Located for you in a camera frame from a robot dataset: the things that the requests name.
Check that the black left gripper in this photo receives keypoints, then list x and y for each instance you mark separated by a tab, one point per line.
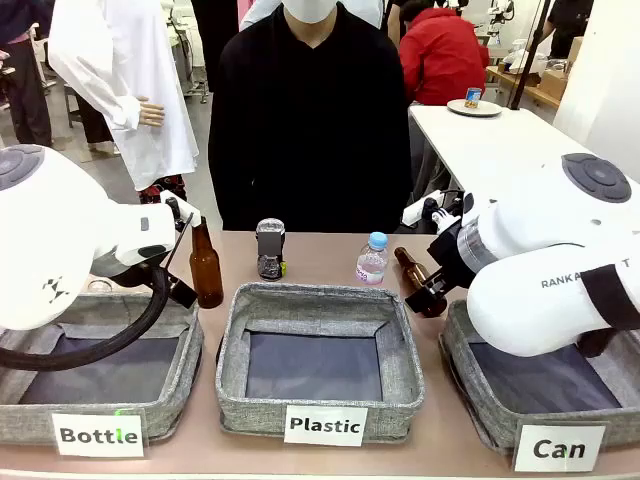
183	291

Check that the bystander in dark clothes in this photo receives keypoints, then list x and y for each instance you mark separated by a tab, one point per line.
22	75

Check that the white power strip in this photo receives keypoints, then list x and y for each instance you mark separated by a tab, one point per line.
417	211

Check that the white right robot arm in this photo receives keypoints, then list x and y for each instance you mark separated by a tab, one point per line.
540	260

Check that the clear plastic water bottle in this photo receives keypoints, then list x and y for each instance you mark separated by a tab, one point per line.
372	262

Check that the person in black sweater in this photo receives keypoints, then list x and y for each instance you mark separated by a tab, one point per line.
310	130

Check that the black tripod pole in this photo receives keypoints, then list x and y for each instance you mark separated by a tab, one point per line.
530	55

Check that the white Can label card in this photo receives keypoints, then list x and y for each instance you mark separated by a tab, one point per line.
559	449

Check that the grey fabric basket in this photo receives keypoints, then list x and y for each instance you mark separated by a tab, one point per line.
315	360
115	370
540	385

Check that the round grey plate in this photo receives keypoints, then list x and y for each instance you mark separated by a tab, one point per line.
474	108

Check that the brown glass beer bottle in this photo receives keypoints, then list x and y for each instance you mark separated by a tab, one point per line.
206	270
415	270

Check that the white face mask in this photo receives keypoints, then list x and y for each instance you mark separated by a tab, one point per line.
311	9

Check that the small printed can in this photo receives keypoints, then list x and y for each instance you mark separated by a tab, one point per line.
474	97

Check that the white table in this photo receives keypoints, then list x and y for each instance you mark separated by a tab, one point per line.
500	145

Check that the clear glass jar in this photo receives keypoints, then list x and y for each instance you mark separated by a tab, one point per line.
100	286

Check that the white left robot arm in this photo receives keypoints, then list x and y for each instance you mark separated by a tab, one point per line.
55	235

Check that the white Plastic label card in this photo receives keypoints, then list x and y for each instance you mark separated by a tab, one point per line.
325	425

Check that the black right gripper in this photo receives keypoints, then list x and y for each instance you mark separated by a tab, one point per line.
452	255

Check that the crushed black drink can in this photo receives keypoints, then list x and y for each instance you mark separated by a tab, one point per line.
270	250

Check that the white Bottle label card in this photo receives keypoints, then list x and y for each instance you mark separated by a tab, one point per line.
98	435

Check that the person in red jacket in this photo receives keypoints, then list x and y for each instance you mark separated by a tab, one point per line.
440	55

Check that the cardboard box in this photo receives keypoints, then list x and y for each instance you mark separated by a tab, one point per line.
554	80

